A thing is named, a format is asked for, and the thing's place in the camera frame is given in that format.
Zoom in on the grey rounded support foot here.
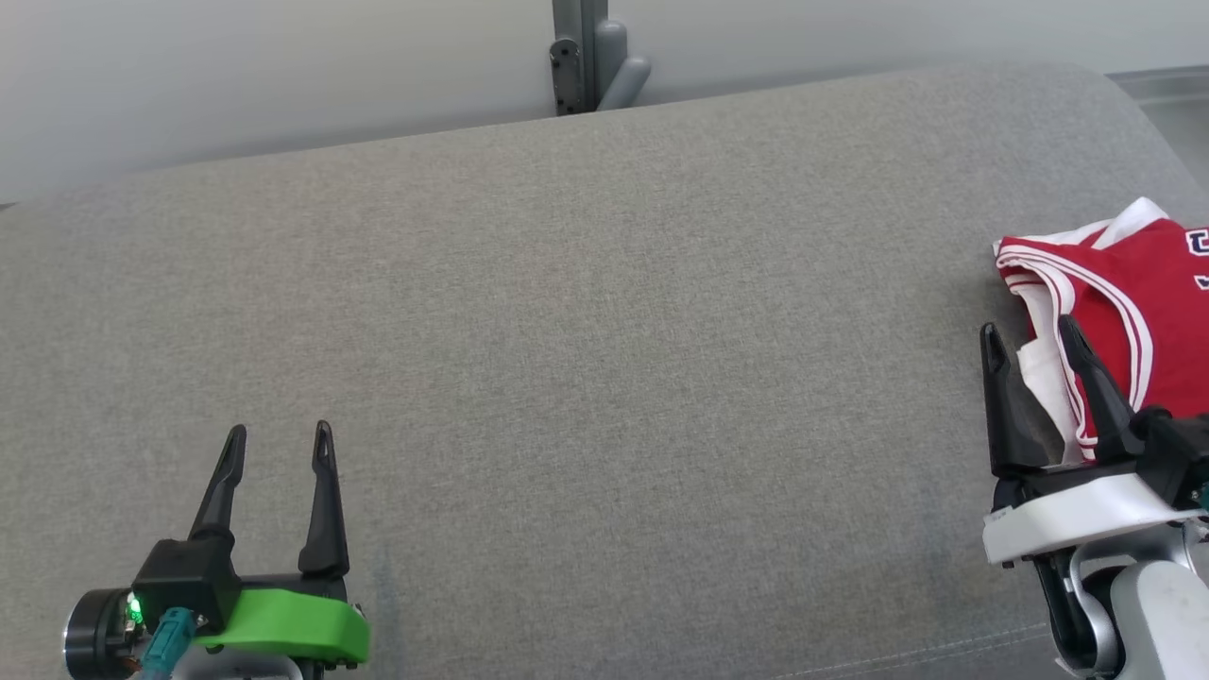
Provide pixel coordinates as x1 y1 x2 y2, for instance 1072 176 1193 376
595 21 653 112

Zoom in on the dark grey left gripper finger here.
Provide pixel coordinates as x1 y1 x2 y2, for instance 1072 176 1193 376
298 420 350 580
187 424 248 544

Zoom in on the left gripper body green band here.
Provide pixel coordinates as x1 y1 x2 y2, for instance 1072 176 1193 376
194 569 371 673

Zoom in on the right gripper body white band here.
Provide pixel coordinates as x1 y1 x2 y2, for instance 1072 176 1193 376
982 467 1205 568

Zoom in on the teal plug left camera cable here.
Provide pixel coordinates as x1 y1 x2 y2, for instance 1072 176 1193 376
132 607 196 680

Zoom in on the red jersey with white stripes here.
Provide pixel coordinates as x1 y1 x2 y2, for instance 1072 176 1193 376
994 196 1209 464

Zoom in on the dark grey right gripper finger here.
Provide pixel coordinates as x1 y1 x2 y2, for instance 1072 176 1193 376
979 322 1051 478
1058 314 1146 464

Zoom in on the grey metal post bracket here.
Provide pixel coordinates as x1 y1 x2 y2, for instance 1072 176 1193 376
553 0 610 114

